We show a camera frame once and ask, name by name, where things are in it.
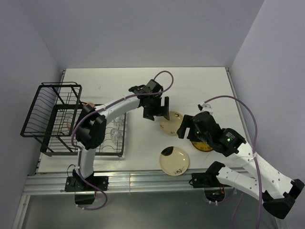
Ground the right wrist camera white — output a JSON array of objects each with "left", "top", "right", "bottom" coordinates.
[{"left": 197, "top": 102, "right": 212, "bottom": 112}]

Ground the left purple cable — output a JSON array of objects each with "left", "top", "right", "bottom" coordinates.
[{"left": 71, "top": 70, "right": 174, "bottom": 211}]

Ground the patterned pink ceramic bowl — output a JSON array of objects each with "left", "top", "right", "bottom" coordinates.
[{"left": 66, "top": 114, "right": 73, "bottom": 130}]

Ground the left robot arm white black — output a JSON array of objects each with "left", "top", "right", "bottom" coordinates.
[{"left": 71, "top": 79, "right": 169, "bottom": 190}]

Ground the black wire dish rack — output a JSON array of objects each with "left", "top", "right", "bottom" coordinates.
[{"left": 20, "top": 83, "right": 127, "bottom": 160}]

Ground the black yellow ornate plate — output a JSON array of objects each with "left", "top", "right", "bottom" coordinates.
[{"left": 192, "top": 141, "right": 213, "bottom": 152}]

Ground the aluminium rail frame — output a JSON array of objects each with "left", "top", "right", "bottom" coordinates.
[{"left": 13, "top": 67, "right": 235, "bottom": 229}]

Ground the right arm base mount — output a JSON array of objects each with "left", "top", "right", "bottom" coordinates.
[{"left": 188, "top": 173, "right": 225, "bottom": 203}]

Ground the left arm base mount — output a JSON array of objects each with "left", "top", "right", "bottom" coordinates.
[{"left": 64, "top": 176, "right": 109, "bottom": 205}]

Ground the clear glass cup front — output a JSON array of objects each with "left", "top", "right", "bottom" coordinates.
[{"left": 110, "top": 128, "right": 122, "bottom": 144}]

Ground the clear glass cup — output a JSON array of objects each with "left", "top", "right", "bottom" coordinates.
[
  {"left": 112, "top": 115, "right": 124, "bottom": 128},
  {"left": 110, "top": 128, "right": 122, "bottom": 144}
]

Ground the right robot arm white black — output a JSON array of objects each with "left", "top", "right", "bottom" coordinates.
[{"left": 177, "top": 111, "right": 305, "bottom": 219}]

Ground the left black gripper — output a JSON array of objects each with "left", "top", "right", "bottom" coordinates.
[{"left": 143, "top": 96, "right": 169, "bottom": 121}]

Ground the cream plate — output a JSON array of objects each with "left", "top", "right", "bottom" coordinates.
[
  {"left": 159, "top": 111, "right": 183, "bottom": 135},
  {"left": 159, "top": 146, "right": 189, "bottom": 176}
]

